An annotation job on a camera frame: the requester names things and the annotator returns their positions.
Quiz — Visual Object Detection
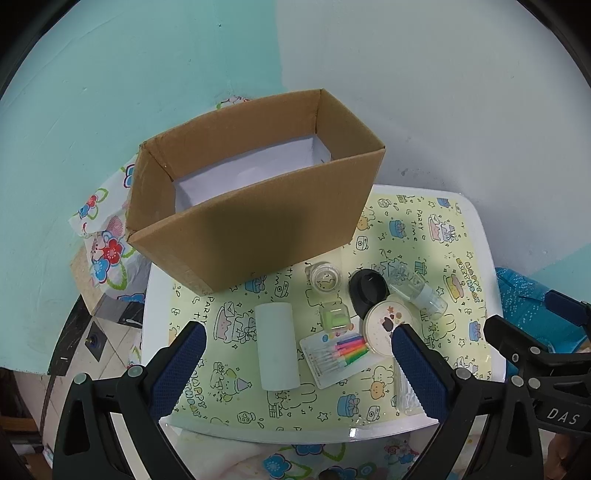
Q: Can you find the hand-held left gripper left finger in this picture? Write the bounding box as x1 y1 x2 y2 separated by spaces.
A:
52 320 208 480

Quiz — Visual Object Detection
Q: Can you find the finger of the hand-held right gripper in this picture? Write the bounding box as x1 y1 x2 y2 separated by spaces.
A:
546 291 591 340
484 315 561 388

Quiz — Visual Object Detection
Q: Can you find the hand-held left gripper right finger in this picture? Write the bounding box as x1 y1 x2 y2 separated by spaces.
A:
390 323 540 480

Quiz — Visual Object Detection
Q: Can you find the clear cotton swab packet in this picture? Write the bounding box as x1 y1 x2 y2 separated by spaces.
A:
392 355 426 416

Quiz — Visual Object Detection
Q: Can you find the round white compact case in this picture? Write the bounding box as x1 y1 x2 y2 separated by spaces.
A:
362 299 411 356

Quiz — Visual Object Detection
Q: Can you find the clear spray bottle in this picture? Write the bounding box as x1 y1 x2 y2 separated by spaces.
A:
385 261 448 319

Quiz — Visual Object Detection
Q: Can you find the pack of coloured markers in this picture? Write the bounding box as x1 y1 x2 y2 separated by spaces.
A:
299 330 386 388

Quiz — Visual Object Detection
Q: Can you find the small green plastic case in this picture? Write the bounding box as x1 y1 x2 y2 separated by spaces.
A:
318 300 354 335

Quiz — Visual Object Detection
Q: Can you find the white paper roll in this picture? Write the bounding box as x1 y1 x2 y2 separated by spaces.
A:
255 302 301 392

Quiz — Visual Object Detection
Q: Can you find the small clear jar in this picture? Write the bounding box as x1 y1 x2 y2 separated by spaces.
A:
305 261 343 296

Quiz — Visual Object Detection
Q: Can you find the brown cardboard box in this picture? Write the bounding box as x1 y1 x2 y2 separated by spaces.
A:
124 88 387 296

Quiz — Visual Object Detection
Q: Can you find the person's right hand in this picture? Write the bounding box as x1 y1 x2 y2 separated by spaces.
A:
547 434 585 480

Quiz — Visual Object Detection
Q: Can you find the blue dotted bag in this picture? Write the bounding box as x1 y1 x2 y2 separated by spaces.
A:
494 267 591 374

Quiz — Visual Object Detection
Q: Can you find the yellow cartoon printed mat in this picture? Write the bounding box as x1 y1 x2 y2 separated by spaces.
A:
168 191 490 428

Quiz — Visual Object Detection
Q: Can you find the floral printed cloth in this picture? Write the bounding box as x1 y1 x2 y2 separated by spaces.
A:
68 95 446 480

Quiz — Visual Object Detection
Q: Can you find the white paper sheet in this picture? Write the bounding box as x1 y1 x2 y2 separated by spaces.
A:
173 134 333 215

